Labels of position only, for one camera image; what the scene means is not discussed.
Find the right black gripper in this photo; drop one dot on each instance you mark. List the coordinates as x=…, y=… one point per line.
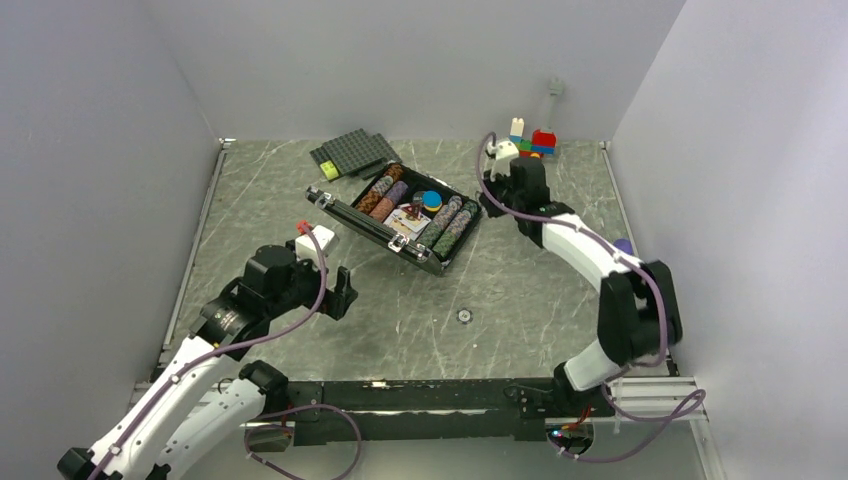
x=491, y=186

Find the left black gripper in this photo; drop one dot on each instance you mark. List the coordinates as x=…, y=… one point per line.
x=335, y=302

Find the blue round plastic disc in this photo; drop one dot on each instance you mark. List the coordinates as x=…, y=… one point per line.
x=431, y=198

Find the aluminium poker case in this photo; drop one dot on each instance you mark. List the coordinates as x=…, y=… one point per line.
x=409, y=250

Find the triangular all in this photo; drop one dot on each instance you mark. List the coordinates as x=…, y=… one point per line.
x=412, y=211

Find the short chip stack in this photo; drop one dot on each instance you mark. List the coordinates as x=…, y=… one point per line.
x=464, y=316

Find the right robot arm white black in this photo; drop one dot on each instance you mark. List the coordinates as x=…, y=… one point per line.
x=637, y=319

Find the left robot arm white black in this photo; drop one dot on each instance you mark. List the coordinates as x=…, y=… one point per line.
x=199, y=358

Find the colourful lego train toy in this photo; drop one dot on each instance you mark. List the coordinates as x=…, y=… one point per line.
x=540, y=144

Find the green blue chip row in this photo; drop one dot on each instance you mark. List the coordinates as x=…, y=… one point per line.
x=455, y=229

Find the red pink chip row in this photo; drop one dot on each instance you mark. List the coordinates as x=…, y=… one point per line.
x=383, y=209

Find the playing card deck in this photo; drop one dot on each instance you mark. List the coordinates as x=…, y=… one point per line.
x=411, y=229

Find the purple chip row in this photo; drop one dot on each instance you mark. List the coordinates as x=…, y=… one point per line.
x=396, y=192

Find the purple toy microphone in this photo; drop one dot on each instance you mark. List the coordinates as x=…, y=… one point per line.
x=625, y=245

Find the orange brown chip row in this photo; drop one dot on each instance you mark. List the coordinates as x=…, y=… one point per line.
x=378, y=190

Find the yellow-green lego brick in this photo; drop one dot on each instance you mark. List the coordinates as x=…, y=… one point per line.
x=329, y=170

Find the dark grey lego baseplate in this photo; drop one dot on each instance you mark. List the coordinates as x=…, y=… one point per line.
x=356, y=153

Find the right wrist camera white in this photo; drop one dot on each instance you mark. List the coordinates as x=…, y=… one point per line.
x=502, y=153

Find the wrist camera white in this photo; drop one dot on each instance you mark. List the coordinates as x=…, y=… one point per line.
x=502, y=153
x=314, y=242

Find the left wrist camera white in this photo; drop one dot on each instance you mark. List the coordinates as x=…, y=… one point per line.
x=314, y=242

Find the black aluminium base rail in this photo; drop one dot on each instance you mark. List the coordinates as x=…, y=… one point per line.
x=524, y=409

